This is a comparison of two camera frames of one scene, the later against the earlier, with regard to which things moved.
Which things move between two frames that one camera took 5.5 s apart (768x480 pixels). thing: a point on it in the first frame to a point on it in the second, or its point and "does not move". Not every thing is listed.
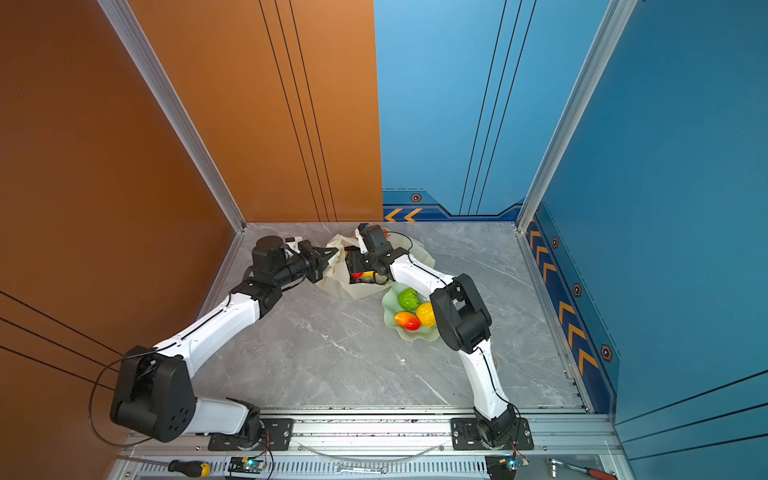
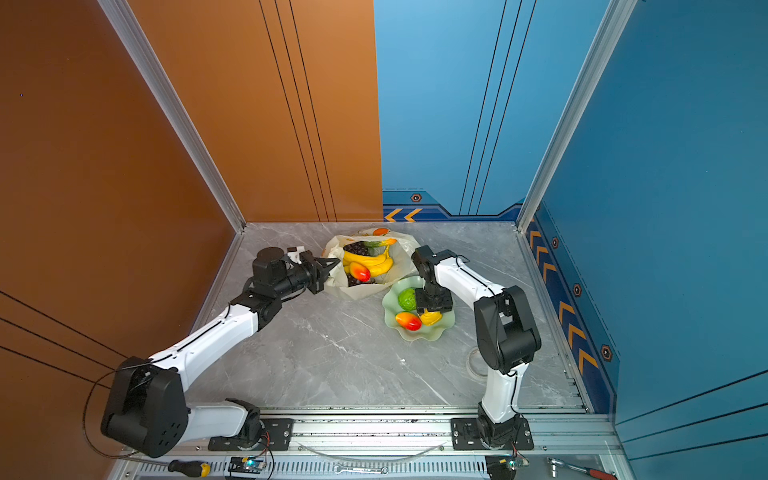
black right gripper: (354, 262) to (443, 306)
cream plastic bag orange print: (336, 276) does not move
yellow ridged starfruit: (426, 314) does not move
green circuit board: (245, 465) does not move
